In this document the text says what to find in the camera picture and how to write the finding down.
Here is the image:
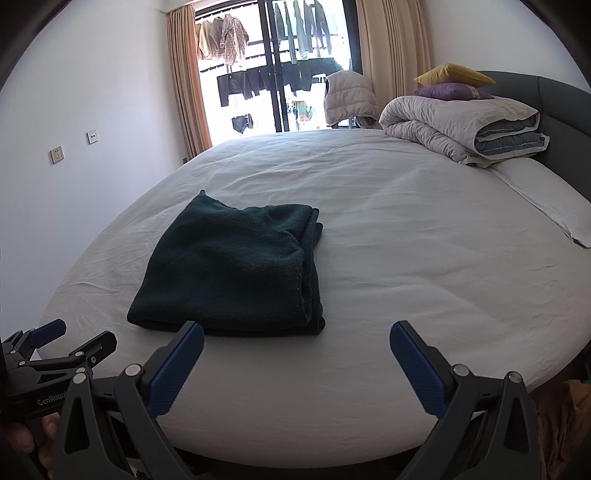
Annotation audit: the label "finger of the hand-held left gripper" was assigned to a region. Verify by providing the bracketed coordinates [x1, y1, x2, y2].
[0, 318, 66, 365]
[16, 330, 117, 384]

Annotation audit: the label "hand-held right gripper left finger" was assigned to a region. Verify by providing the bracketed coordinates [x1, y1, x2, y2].
[54, 320, 205, 480]

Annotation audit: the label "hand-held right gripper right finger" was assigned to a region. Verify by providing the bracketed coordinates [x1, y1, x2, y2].
[389, 320, 542, 480]

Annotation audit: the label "dark green sweater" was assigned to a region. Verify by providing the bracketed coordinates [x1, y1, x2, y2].
[127, 190, 325, 336]

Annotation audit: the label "row of dark hanging clothes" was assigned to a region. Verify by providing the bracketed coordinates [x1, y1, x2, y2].
[216, 59, 345, 108]

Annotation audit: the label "person's left hand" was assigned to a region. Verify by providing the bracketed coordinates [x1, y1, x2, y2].
[7, 411, 61, 480]

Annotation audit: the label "round bed with white sheet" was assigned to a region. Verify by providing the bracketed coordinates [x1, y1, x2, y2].
[37, 128, 591, 467]

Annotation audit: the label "orange cloth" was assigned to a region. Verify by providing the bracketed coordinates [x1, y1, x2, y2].
[538, 378, 591, 480]

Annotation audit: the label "white pillow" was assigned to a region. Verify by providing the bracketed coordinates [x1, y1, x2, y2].
[489, 158, 591, 249]

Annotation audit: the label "folded grey duvet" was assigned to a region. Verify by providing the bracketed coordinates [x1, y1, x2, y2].
[379, 95, 550, 166]

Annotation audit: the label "beige curtain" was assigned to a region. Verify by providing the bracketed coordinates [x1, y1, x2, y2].
[356, 0, 432, 116]
[165, 4, 213, 160]

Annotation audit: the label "purple pillow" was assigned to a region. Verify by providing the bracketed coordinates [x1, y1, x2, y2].
[413, 83, 495, 101]

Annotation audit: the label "beige puffer jacket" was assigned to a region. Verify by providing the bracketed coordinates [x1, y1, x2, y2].
[323, 70, 376, 129]

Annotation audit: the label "colourful hanging cloth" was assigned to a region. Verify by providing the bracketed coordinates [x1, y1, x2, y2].
[288, 100, 317, 123]

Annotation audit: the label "yellow pillow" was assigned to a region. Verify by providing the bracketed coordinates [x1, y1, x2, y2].
[414, 63, 496, 88]

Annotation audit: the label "dark grey bed headboard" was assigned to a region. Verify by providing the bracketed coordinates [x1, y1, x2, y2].
[475, 70, 591, 204]

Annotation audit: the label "tan hanging jacket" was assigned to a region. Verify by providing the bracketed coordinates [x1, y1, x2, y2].
[198, 17, 222, 60]

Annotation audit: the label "floral hanging jacket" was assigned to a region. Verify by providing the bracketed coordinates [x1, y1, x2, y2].
[219, 14, 250, 65]

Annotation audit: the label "row of hanging trousers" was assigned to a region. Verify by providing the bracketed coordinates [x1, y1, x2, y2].
[273, 0, 331, 61]

